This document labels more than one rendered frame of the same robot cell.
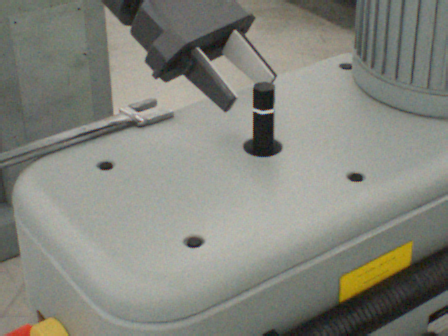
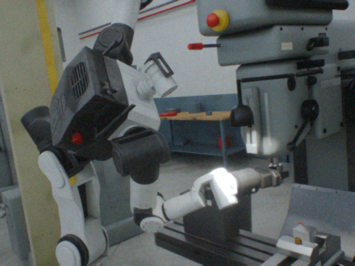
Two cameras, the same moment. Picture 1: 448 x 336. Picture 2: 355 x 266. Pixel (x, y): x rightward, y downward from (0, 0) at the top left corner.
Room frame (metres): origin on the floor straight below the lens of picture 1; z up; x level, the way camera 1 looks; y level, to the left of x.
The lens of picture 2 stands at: (-0.50, 0.41, 1.61)
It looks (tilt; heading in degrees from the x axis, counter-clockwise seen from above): 9 degrees down; 356
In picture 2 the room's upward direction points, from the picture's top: 7 degrees counter-clockwise
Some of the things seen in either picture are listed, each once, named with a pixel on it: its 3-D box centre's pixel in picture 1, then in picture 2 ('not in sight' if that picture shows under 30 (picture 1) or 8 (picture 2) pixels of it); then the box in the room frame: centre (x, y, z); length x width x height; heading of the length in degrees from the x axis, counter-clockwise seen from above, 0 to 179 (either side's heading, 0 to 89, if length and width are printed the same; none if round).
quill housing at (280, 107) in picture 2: not in sight; (272, 107); (0.72, -0.02, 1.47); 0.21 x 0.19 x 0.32; 37
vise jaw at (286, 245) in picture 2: not in sight; (297, 248); (0.61, -0.02, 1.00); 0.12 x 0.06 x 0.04; 38
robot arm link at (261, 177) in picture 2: not in sight; (255, 180); (0.69, 0.07, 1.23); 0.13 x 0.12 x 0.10; 21
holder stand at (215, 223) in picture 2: not in sight; (209, 210); (1.03, 0.20, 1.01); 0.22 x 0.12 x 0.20; 45
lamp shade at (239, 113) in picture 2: not in sight; (241, 114); (0.58, 0.13, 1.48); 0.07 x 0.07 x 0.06
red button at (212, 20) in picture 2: not in sight; (213, 20); (0.57, 0.19, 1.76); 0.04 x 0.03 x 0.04; 37
